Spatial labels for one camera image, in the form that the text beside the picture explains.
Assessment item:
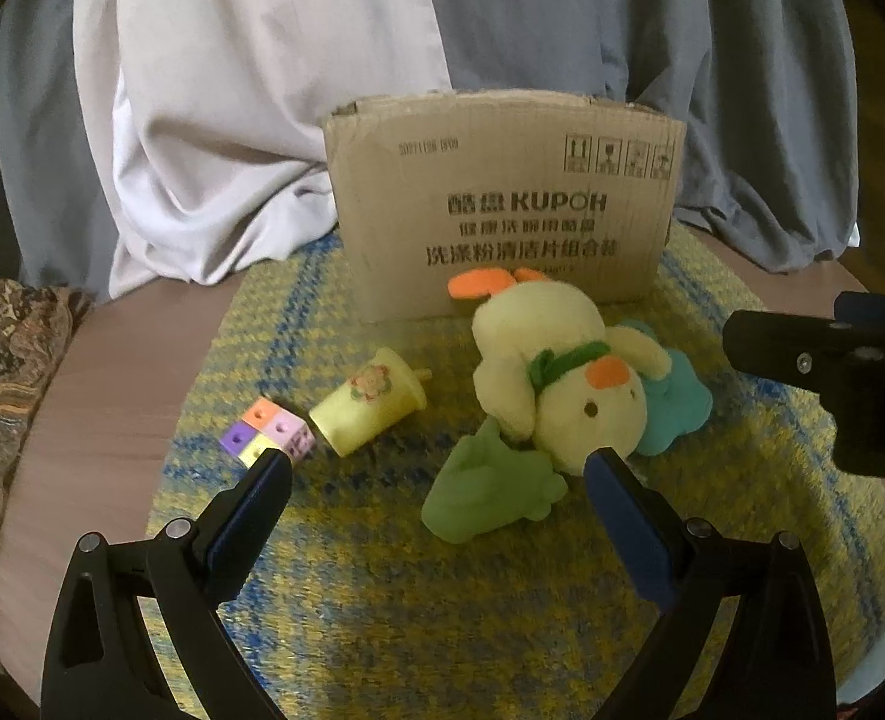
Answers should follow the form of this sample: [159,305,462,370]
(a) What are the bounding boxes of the yellow and blue woven mat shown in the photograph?
[146,225,885,720]

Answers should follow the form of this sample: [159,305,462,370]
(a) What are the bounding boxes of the yellow toy cup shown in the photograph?
[308,346,436,458]

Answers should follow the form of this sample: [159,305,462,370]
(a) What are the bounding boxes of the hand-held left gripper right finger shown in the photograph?
[583,446,841,720]

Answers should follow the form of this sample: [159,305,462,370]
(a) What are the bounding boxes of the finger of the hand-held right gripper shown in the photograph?
[722,310,841,395]
[834,291,885,350]

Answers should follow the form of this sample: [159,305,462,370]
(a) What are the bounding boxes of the multicoloured toy block cube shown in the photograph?
[221,397,312,466]

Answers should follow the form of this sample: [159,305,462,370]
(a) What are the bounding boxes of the patterned brown cushion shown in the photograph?
[0,277,94,661]

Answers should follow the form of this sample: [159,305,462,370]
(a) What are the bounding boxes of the grey curtain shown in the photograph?
[0,7,124,293]
[412,0,863,275]

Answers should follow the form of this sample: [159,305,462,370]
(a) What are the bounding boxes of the light green plush toy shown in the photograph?
[421,420,568,543]

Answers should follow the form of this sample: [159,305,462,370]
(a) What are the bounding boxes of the teal plush toy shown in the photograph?
[622,319,715,457]

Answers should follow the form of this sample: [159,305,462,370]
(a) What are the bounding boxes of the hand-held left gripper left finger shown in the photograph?
[41,448,293,720]

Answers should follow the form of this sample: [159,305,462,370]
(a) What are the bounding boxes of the brown cardboard box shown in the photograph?
[322,88,689,325]

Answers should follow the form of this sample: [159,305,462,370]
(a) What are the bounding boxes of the yellow plush duck toy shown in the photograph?
[447,268,672,477]

